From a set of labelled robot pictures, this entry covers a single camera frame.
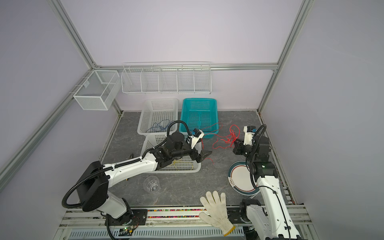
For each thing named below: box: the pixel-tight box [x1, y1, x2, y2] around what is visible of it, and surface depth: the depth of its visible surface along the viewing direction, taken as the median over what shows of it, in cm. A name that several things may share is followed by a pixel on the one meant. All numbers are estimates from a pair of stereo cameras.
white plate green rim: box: [227, 160, 260, 196], surface depth 86 cm
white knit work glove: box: [199, 190, 235, 237], surface depth 76 cm
